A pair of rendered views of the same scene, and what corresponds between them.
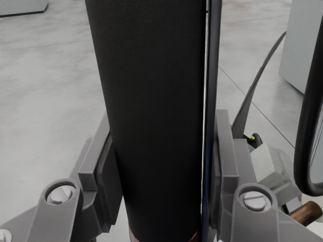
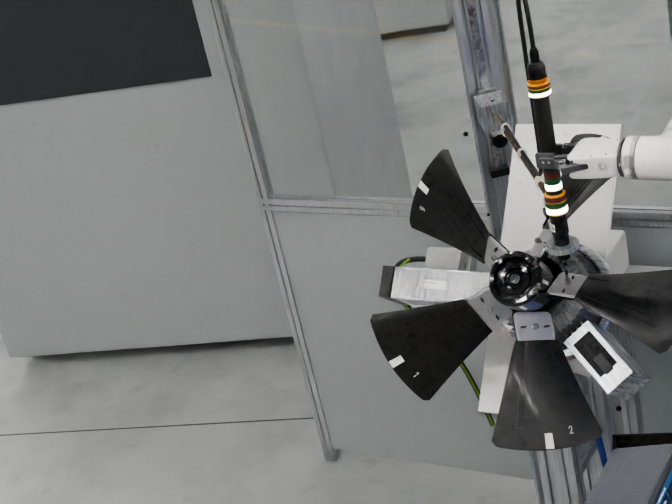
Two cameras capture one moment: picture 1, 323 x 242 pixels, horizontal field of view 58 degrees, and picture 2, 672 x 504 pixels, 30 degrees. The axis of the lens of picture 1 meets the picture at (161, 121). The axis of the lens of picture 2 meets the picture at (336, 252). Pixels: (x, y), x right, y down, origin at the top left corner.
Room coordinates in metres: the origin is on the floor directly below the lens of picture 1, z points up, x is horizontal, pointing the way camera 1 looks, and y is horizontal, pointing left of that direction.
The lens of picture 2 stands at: (-0.57, 2.24, 2.46)
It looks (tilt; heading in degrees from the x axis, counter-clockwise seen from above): 25 degrees down; 297
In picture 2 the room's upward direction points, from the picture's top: 13 degrees counter-clockwise
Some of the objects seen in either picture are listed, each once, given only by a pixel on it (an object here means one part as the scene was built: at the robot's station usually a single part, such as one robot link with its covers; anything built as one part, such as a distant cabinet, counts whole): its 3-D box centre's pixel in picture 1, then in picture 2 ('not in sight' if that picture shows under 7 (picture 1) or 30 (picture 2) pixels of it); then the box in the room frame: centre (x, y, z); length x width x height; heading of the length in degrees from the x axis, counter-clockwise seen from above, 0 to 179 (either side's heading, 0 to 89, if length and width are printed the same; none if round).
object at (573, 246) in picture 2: not in sight; (558, 225); (0.09, -0.01, 1.32); 0.09 x 0.07 x 0.10; 117
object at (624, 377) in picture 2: not in sight; (607, 360); (0.03, -0.02, 0.98); 0.20 x 0.16 x 0.20; 82
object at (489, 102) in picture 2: not in sight; (492, 110); (0.37, -0.55, 1.36); 0.10 x 0.07 x 0.08; 117
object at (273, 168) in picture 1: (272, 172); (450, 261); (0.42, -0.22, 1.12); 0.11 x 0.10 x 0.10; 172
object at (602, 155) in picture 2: not in sight; (601, 156); (-0.02, 0.01, 1.48); 0.11 x 0.10 x 0.07; 172
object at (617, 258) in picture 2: not in sight; (588, 261); (0.20, -0.60, 0.91); 0.17 x 0.16 x 0.11; 82
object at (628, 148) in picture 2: not in sight; (632, 158); (-0.08, 0.02, 1.48); 0.09 x 0.03 x 0.08; 82
